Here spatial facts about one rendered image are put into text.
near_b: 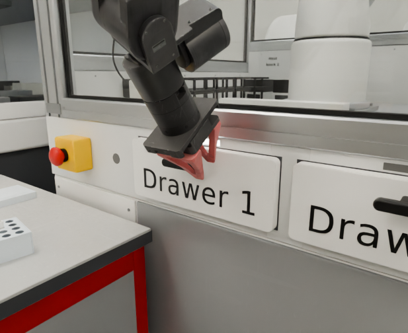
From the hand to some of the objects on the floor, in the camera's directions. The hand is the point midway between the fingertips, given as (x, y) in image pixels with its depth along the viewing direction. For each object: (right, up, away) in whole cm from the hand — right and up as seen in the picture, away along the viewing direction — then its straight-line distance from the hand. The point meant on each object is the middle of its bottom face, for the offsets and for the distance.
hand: (204, 166), depth 53 cm
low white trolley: (-52, -86, +28) cm, 105 cm away
